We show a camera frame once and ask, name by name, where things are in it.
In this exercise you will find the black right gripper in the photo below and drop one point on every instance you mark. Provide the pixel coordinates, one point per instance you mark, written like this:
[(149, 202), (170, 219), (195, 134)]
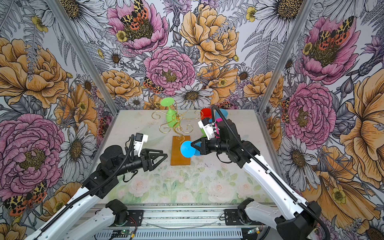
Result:
[(204, 149)]

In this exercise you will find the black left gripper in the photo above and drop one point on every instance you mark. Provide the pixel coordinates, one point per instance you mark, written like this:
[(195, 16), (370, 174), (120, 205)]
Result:
[(150, 164)]

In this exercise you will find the red wine glass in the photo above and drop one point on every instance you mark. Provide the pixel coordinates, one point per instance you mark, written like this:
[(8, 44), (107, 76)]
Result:
[(206, 113)]

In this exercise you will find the green wine glass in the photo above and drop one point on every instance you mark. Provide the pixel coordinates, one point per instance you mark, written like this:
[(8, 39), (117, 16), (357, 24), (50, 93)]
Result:
[(203, 133), (171, 114)]

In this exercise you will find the light blue wine glass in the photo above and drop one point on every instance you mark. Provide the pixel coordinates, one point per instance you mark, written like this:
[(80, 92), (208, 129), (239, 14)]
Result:
[(224, 113)]

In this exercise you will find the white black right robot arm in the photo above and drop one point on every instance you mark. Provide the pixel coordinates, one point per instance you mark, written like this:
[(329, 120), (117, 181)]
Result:
[(294, 218)]

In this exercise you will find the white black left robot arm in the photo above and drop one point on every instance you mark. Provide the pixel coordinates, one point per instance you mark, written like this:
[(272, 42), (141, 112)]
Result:
[(114, 163)]

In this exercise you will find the wooden rack base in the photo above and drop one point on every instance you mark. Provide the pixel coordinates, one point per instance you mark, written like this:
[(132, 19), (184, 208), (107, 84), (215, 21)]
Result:
[(177, 159)]

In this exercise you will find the green circuit board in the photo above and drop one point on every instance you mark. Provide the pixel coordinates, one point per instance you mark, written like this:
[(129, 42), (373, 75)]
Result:
[(123, 234)]

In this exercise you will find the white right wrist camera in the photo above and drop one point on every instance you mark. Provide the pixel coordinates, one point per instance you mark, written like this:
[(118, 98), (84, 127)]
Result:
[(211, 128)]

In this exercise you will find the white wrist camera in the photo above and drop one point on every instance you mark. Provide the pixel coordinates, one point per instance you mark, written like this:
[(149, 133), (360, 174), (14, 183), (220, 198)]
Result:
[(211, 128), (140, 139)]

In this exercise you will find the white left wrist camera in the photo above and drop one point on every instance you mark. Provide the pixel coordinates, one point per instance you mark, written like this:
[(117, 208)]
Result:
[(140, 139)]

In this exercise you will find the gold wire glass rack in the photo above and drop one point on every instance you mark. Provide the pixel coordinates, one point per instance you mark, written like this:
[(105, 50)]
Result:
[(177, 129)]

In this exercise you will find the left aluminium corner post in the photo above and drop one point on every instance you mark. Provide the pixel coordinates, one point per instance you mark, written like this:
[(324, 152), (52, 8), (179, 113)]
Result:
[(69, 30)]

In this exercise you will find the aluminium corner post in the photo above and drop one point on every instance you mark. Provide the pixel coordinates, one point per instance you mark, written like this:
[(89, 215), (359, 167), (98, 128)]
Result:
[(69, 30), (291, 40)]

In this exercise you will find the right aluminium corner post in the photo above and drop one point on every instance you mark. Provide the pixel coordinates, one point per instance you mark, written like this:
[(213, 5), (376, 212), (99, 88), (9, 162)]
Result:
[(291, 40)]

